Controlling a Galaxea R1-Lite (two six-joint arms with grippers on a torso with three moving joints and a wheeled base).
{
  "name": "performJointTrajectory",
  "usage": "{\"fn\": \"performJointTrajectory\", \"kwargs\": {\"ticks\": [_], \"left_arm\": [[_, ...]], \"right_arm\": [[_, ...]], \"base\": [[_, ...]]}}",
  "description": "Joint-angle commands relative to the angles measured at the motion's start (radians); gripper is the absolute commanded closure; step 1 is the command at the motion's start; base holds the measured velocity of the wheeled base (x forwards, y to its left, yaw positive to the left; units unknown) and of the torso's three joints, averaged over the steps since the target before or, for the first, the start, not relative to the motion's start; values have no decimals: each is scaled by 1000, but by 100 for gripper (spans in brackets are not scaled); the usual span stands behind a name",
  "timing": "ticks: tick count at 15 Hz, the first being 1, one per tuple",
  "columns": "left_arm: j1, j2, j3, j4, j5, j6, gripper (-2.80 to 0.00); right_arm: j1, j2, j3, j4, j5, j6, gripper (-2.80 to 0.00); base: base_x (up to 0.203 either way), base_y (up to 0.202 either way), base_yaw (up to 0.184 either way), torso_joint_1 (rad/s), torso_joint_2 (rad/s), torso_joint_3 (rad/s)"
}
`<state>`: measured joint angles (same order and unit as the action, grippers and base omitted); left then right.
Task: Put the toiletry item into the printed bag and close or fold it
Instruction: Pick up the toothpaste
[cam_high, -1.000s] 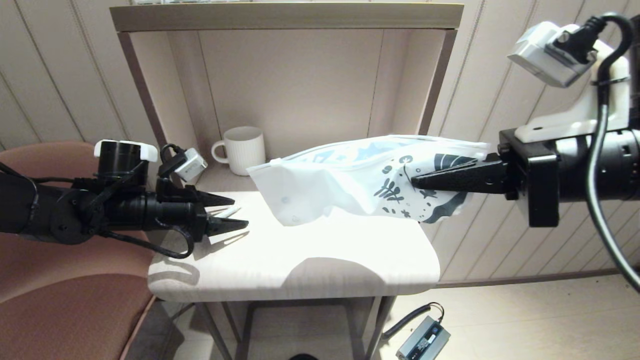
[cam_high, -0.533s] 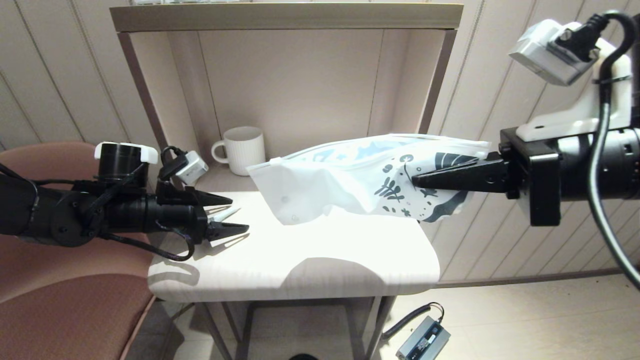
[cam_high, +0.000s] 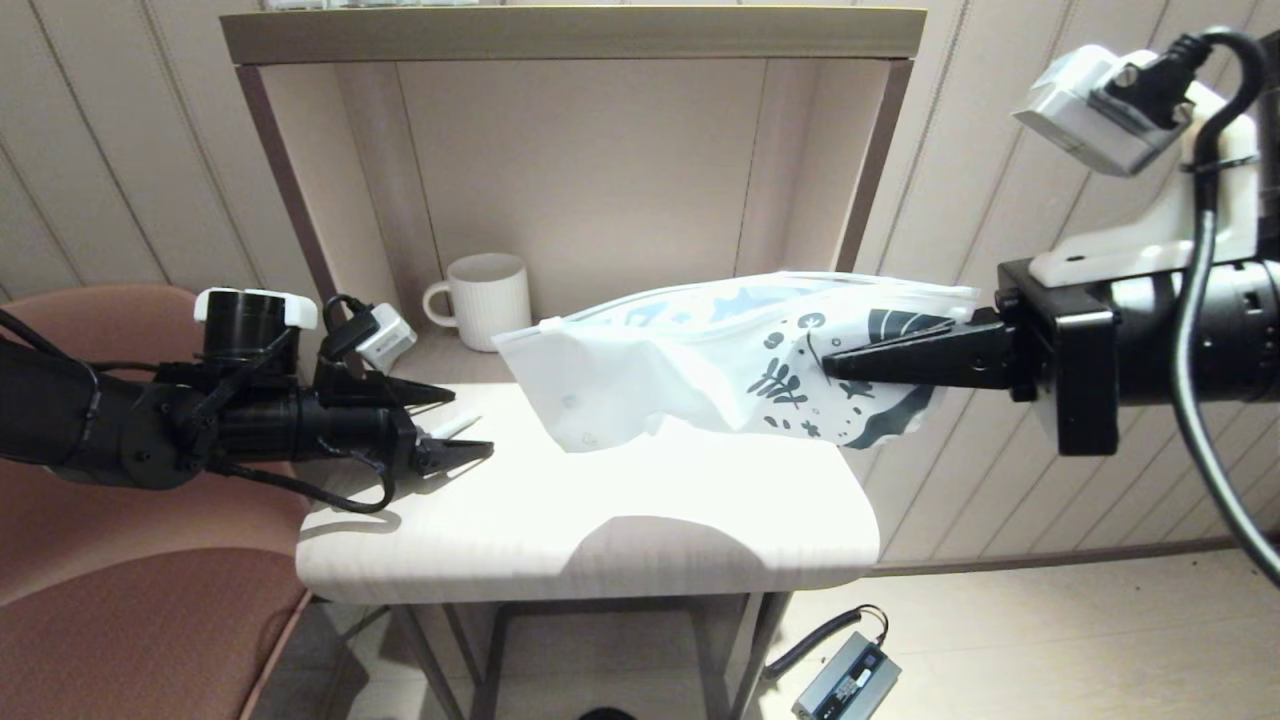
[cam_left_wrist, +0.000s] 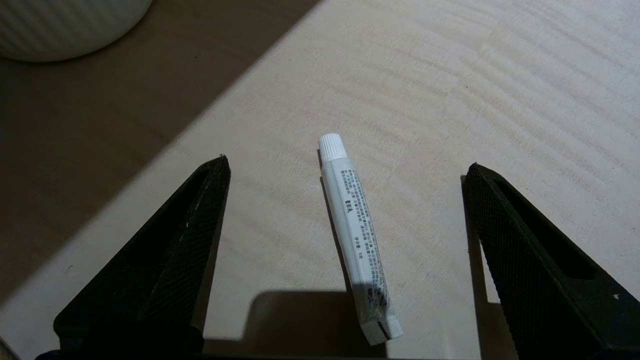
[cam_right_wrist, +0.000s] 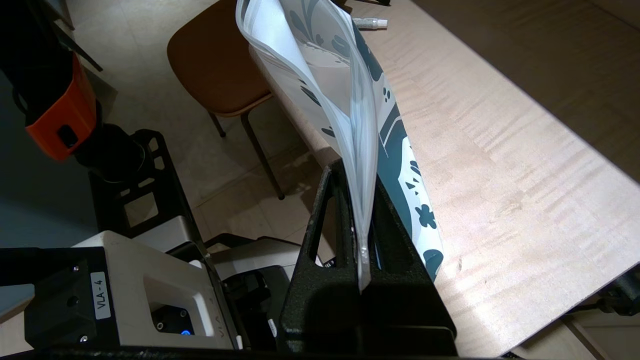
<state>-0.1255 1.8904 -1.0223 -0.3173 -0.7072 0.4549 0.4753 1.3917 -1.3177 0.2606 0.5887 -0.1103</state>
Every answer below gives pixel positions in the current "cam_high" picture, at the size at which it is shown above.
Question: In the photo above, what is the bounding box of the grey power supply box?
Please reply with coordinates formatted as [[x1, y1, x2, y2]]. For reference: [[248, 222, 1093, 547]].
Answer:
[[792, 632, 901, 720]]

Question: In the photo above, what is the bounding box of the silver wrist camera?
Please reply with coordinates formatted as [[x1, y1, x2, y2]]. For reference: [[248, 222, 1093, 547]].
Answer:
[[1012, 45, 1197, 178], [355, 303, 419, 373]]

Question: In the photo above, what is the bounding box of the black braided left arm sleeve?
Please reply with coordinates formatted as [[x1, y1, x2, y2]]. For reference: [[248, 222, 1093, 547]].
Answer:
[[205, 440, 401, 516]]

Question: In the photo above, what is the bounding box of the light wood shelf desk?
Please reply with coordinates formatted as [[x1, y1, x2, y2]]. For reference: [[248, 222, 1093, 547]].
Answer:
[[220, 5, 928, 720]]

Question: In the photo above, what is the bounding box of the black right camera cable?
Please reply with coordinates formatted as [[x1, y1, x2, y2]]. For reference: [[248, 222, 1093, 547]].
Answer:
[[1095, 28, 1280, 591]]

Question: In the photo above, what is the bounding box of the white ribbed mug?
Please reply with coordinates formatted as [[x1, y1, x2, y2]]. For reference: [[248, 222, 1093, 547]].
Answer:
[[423, 252, 533, 353]]

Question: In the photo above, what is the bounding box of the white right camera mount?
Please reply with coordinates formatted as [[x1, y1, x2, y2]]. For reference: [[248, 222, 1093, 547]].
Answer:
[[1030, 80, 1263, 291]]

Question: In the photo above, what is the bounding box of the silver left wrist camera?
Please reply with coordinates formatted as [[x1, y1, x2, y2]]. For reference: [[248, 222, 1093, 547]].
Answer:
[[355, 303, 419, 373]]

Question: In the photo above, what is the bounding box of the white floral plastic bag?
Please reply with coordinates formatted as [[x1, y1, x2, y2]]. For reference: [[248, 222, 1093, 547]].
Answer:
[[492, 270, 983, 454]]

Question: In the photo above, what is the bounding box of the black ribbed power cable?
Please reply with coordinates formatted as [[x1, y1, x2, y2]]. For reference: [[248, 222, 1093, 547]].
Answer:
[[762, 606, 889, 683]]

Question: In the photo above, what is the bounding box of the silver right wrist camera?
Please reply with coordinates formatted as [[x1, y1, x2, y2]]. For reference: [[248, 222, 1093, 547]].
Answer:
[[1012, 45, 1197, 178]]

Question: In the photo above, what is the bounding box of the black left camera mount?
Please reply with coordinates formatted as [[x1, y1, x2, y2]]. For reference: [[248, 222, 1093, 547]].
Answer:
[[313, 293, 401, 406]]

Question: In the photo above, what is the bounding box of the pink brown chair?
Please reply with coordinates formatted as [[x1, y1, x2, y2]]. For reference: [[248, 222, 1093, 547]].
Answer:
[[0, 283, 336, 720]]

